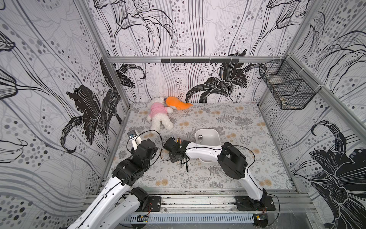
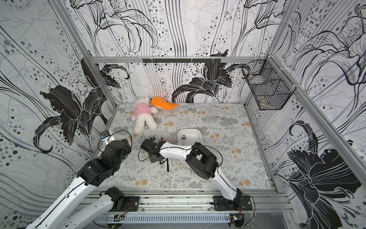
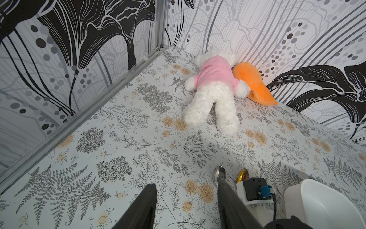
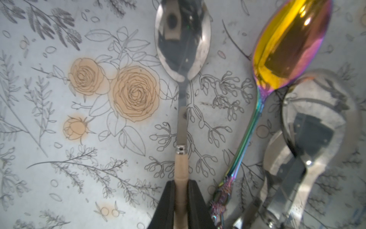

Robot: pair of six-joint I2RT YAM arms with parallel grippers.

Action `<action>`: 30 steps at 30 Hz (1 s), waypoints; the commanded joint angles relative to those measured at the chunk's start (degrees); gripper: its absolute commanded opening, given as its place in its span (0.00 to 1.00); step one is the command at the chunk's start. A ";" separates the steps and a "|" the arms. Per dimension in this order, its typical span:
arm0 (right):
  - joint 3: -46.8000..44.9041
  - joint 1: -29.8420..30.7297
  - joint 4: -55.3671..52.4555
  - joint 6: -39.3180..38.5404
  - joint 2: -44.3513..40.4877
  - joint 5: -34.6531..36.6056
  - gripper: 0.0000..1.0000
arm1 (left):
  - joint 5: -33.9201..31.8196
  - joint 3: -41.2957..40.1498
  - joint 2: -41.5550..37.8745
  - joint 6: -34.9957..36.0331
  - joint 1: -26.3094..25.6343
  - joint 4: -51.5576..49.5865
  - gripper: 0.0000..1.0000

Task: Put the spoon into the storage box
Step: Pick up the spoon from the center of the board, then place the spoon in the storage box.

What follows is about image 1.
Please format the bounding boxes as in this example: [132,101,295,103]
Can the black bar on rail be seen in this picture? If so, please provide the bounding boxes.
[161,58,240,63]

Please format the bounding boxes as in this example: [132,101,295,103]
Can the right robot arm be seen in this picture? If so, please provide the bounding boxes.
[163,137,267,204]

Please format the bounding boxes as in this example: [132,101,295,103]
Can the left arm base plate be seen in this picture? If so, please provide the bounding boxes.
[136,196,162,213]

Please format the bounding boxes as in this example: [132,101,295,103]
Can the long silver spoon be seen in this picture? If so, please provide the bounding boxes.
[198,135,203,144]

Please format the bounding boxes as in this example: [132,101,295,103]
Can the black wire wall basket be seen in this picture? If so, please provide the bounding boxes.
[259,58,321,110]

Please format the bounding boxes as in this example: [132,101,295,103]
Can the white plush bear pink shirt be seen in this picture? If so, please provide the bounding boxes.
[146,97,174,132]

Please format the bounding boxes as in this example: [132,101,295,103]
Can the orange plush toy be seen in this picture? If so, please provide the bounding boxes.
[165,96,193,110]

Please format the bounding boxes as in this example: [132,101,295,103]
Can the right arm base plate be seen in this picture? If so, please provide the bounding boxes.
[234,196,276,212]

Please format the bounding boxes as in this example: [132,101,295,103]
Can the white slotted cable duct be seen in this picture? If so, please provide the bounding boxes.
[121,213,254,224]

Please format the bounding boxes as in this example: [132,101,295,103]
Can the black spoon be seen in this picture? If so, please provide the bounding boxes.
[183,158,189,172]

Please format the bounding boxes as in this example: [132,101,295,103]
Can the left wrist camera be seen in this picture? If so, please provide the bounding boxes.
[127,130,138,140]

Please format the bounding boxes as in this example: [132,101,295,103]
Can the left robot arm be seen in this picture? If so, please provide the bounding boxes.
[68,139,158,229]

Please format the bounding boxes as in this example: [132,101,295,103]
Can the white rectangular storage box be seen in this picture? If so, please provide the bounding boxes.
[194,129,222,163]

